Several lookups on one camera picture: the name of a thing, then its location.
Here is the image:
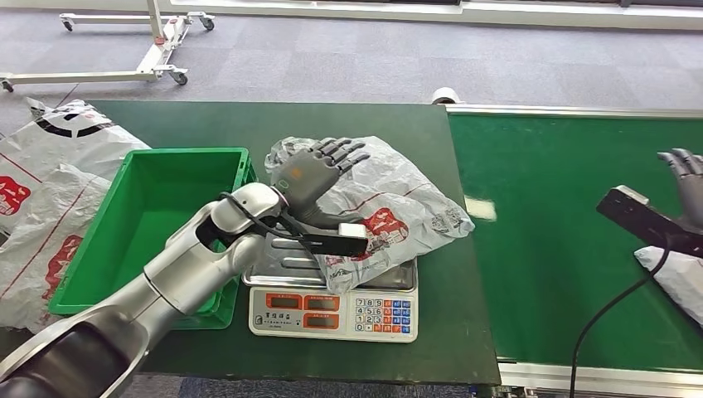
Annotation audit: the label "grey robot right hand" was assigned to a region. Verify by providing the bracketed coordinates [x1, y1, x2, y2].
[657, 148, 703, 232]

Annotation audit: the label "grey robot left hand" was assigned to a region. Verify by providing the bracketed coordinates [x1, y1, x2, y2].
[270, 137, 371, 229]

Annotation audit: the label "grey poly mailer package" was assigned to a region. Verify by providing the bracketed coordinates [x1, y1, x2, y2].
[264, 135, 476, 295]

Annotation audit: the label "white poly mailer package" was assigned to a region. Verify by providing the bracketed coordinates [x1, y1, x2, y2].
[634, 245, 703, 328]

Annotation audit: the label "green conveyor belt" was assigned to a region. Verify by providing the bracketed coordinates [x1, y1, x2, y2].
[447, 112, 703, 375]

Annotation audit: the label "white electronic weighing scale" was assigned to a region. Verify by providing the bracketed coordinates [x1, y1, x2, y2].
[241, 219, 419, 344]

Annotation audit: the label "green plastic crate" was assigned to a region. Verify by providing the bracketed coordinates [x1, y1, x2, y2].
[48, 147, 258, 331]

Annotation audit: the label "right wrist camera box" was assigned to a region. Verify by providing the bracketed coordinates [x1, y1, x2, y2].
[595, 185, 703, 260]

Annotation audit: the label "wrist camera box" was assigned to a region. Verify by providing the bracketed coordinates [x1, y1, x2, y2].
[595, 185, 703, 260]
[298, 222, 369, 258]

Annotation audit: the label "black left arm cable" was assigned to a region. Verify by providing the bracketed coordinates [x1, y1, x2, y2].
[218, 192, 308, 243]

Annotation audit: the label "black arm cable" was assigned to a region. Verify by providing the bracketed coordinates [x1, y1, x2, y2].
[218, 192, 308, 243]
[569, 241, 674, 398]

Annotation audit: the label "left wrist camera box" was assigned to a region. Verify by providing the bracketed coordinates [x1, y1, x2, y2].
[298, 222, 369, 258]

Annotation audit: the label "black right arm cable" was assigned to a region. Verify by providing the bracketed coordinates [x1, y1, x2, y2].
[569, 241, 674, 398]

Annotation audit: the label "white wheeled stand frame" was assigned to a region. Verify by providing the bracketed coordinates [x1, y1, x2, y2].
[0, 0, 216, 94]

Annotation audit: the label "grey bag with black ring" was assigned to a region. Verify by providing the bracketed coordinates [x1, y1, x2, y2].
[0, 99, 152, 235]

